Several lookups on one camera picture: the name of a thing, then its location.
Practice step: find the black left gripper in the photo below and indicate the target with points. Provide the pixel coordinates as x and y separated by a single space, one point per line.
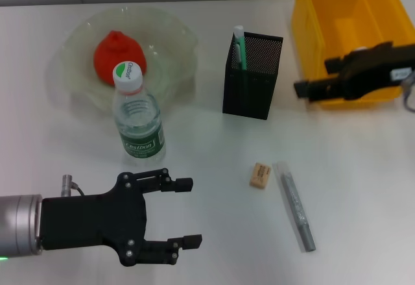
94 220

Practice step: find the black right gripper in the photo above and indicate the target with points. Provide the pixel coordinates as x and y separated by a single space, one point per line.
373 70

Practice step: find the mint green utility knife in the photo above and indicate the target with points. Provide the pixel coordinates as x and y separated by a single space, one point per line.
240 48

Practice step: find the clear water bottle green label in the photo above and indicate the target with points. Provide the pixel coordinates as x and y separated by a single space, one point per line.
137 119

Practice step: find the beige eraser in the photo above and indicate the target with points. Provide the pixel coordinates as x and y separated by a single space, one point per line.
260 175

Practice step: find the grey pen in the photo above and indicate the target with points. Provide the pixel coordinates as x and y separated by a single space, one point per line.
296 207

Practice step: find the orange fruit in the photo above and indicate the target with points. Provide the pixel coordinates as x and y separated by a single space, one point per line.
113 54

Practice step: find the black mesh pen holder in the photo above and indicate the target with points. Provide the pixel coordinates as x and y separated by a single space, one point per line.
256 87

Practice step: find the green glass fruit plate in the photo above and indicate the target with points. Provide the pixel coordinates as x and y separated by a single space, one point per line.
172 54

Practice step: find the yellow plastic bin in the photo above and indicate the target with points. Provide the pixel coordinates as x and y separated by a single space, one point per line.
324 22

